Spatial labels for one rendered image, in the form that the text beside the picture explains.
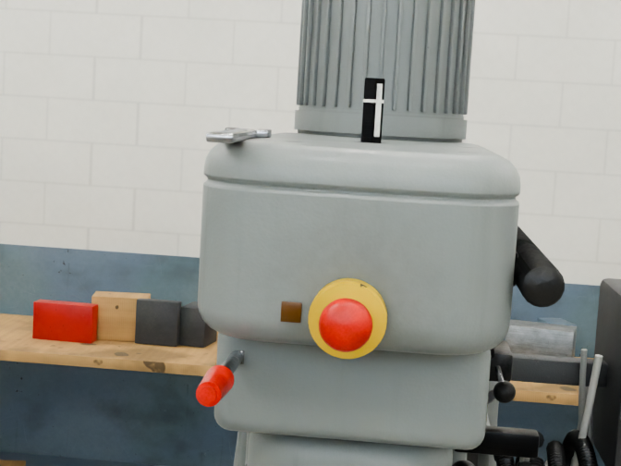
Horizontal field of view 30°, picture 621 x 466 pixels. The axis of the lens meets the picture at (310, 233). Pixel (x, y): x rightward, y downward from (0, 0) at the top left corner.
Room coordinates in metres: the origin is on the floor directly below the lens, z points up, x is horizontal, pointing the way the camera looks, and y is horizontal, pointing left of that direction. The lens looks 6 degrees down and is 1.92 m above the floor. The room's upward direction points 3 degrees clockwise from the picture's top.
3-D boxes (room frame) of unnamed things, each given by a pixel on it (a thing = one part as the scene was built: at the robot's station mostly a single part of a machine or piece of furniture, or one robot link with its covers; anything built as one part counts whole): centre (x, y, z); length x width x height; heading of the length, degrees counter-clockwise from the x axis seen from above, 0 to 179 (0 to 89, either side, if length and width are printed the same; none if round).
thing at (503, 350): (1.16, -0.19, 1.66); 0.12 x 0.04 x 0.04; 175
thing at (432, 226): (1.12, -0.05, 1.81); 0.47 x 0.26 x 0.16; 175
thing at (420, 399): (1.15, -0.06, 1.68); 0.34 x 0.24 x 0.10; 175
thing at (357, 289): (0.88, -0.03, 1.76); 0.06 x 0.02 x 0.06; 85
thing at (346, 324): (0.86, -0.03, 1.76); 0.04 x 0.03 x 0.04; 85
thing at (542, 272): (1.13, -0.20, 1.79); 0.45 x 0.04 x 0.04; 175
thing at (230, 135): (0.96, 0.07, 1.89); 0.24 x 0.04 x 0.01; 178
